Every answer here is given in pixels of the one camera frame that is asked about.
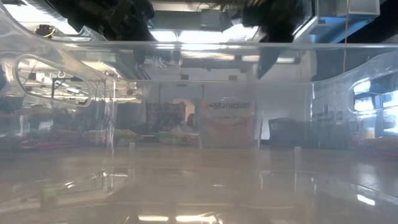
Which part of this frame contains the grey plastic bin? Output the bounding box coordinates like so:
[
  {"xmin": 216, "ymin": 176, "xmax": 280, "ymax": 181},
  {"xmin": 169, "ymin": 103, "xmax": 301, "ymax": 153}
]
[{"xmin": 269, "ymin": 117, "xmax": 352, "ymax": 147}]

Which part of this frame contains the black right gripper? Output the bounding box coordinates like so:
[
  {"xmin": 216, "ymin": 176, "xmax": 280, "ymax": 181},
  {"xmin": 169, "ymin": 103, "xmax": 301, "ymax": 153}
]
[{"xmin": 242, "ymin": 0, "xmax": 307, "ymax": 78}]

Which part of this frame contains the large silver ventilation duct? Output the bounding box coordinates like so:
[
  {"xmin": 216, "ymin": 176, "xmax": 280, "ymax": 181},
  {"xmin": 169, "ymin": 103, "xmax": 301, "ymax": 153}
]
[{"xmin": 294, "ymin": 0, "xmax": 382, "ymax": 44}]

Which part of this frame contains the clear plastic container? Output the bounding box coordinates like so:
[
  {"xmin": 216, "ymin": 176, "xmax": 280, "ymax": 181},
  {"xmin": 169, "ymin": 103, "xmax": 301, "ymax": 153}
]
[{"xmin": 0, "ymin": 0, "xmax": 398, "ymax": 224}]

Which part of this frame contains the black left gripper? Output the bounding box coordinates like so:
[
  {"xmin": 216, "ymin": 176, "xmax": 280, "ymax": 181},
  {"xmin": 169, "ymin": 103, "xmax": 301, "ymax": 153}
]
[{"xmin": 93, "ymin": 0, "xmax": 156, "ymax": 42}]

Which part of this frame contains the blue Maruchan ramen packet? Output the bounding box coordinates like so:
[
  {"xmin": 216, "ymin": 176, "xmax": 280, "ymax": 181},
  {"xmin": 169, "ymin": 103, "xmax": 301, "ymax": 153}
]
[{"xmin": 198, "ymin": 99, "xmax": 257, "ymax": 149}]

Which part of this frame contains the black ceiling cord reel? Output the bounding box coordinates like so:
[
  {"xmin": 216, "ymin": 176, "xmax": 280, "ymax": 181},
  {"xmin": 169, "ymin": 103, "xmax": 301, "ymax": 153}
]
[{"xmin": 33, "ymin": 24, "xmax": 57, "ymax": 39}]

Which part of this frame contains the long ceiling light bar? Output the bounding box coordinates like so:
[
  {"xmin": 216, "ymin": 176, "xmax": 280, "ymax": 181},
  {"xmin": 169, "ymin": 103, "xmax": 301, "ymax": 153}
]
[{"xmin": 155, "ymin": 51, "xmax": 301, "ymax": 65}]

